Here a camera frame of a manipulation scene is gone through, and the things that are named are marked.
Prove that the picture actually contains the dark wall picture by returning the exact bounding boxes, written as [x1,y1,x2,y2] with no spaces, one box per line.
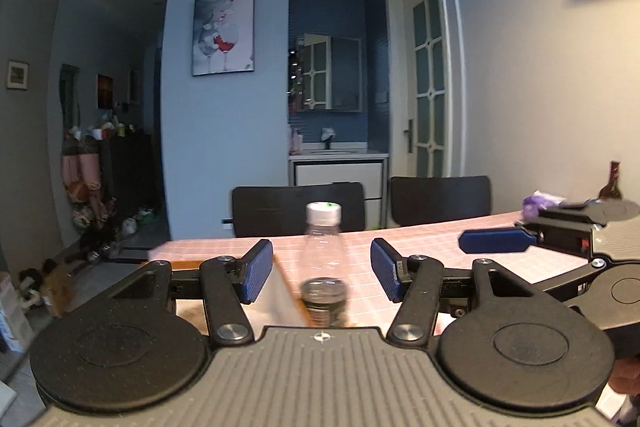
[96,74,115,110]

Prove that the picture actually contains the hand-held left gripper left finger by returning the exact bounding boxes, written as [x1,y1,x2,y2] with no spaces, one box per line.
[65,239,275,346]

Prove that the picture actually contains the hanging pink bags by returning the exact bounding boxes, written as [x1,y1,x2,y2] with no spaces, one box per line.
[61,132,109,234]

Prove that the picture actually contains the wide black chair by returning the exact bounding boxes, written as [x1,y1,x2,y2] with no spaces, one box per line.
[231,182,366,239]

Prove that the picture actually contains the pink checked tablecloth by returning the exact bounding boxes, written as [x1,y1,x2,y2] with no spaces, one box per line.
[149,209,632,421]

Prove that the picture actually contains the white glass-panel door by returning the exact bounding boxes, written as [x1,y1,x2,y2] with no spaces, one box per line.
[400,0,454,180]

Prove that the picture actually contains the clear plastic water bottle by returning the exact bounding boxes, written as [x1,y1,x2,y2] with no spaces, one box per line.
[300,202,349,329]

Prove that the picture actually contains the brown cardboard floor box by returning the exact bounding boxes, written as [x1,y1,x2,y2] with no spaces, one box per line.
[42,259,77,319]

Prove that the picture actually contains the wine glass wall poster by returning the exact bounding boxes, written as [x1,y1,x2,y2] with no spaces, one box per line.
[192,0,256,77]

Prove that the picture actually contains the narrow black chair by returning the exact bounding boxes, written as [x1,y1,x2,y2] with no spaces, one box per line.
[390,176,494,228]

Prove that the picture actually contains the white floor box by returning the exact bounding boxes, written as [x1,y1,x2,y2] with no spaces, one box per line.
[0,272,34,354]

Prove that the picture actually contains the dark wine bottle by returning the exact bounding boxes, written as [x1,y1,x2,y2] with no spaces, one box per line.
[598,160,624,202]

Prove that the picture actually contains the wavy wall mirror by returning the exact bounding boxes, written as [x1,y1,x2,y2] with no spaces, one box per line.
[60,63,81,134]

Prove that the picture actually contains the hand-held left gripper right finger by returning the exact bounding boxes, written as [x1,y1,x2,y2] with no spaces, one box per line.
[370,237,572,349]

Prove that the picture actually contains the white vanity cabinet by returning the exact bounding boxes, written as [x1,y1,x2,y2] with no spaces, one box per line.
[288,149,390,231]

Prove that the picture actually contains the dark hallway cabinet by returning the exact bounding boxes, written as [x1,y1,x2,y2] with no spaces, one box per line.
[97,132,162,229]

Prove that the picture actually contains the small framed picture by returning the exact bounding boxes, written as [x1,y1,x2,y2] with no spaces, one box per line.
[6,59,30,92]

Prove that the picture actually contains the purple tissue pack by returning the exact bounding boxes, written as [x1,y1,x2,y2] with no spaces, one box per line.
[522,190,569,219]

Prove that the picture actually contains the mirror cabinet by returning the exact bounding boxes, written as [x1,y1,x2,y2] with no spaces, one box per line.
[295,33,364,113]

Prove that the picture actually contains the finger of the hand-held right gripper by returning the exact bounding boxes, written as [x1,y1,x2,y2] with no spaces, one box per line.
[539,257,608,304]
[458,227,552,255]

